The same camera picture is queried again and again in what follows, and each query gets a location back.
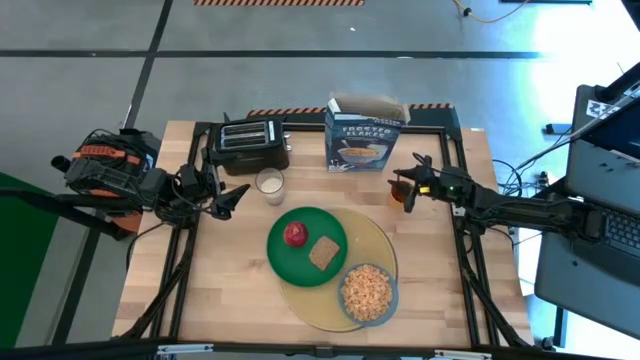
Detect yellow round woven placemat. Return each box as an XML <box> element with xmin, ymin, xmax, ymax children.
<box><xmin>277</xmin><ymin>207</ymin><xmax>399</xmax><ymax>334</ymax></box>

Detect open grey laptop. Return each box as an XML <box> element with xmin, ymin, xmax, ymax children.
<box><xmin>564</xmin><ymin>94</ymin><xmax>640</xmax><ymax>287</ymax></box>

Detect long hazard tape strip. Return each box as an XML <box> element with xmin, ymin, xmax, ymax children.
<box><xmin>193</xmin><ymin>0</ymin><xmax>367</xmax><ymax>8</ymax></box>

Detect blue frosted flakes cereal box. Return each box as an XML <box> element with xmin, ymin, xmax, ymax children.
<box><xmin>324</xmin><ymin>91</ymin><xmax>412</xmax><ymax>174</ymax></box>

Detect blue bowl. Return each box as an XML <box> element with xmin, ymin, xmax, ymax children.
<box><xmin>336</xmin><ymin>262</ymin><xmax>400</xmax><ymax>329</ymax></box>

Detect yellow floor cable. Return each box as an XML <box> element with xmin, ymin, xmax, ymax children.
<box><xmin>452</xmin><ymin>0</ymin><xmax>531</xmax><ymax>25</ymax></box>

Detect paper marker tag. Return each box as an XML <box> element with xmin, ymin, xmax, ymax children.
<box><xmin>585</xmin><ymin>99</ymin><xmax>622</xmax><ymax>121</ymax></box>

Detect orange cereal flakes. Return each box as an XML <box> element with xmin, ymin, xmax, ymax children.
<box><xmin>340</xmin><ymin>264</ymin><xmax>395</xmax><ymax>323</ymax></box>

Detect green plate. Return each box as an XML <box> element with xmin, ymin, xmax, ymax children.
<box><xmin>265</xmin><ymin>205</ymin><xmax>350</xmax><ymax>289</ymax></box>

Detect brown toast slice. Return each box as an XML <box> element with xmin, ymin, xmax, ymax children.
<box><xmin>307</xmin><ymin>235</ymin><xmax>342</xmax><ymax>273</ymax></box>

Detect black cable bundle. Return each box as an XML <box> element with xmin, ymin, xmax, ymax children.
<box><xmin>491</xmin><ymin>127</ymin><xmax>576</xmax><ymax>251</ymax></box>

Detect orange cup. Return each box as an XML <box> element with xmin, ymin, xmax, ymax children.
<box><xmin>389</xmin><ymin>178</ymin><xmax>414</xmax><ymax>207</ymax></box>

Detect red apple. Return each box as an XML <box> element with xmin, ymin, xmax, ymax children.
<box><xmin>282</xmin><ymin>220</ymin><xmax>310</xmax><ymax>249</ymax></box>

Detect black two-slot toaster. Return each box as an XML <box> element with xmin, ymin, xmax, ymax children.
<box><xmin>213</xmin><ymin>116</ymin><xmax>293</xmax><ymax>177</ymax></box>

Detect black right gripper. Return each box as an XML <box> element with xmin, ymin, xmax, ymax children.
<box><xmin>392</xmin><ymin>163</ymin><xmax>454</xmax><ymax>215</ymax></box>

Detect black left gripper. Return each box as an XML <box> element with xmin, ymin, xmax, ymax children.
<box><xmin>177</xmin><ymin>162</ymin><xmax>252</xmax><ymax>221</ymax></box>

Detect clear glass of milk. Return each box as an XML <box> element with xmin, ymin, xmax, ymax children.
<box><xmin>255</xmin><ymin>167</ymin><xmax>287</xmax><ymax>207</ymax></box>

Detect hazard striped black ramp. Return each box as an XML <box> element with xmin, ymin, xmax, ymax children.
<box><xmin>247</xmin><ymin>102</ymin><xmax>462</xmax><ymax>142</ymax></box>

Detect black aluminium table frame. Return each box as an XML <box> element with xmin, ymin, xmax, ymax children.
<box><xmin>119</xmin><ymin>119</ymin><xmax>532</xmax><ymax>350</ymax></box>

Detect laptop on stand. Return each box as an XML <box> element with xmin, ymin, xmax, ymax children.
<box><xmin>532</xmin><ymin>83</ymin><xmax>640</xmax><ymax>342</ymax></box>

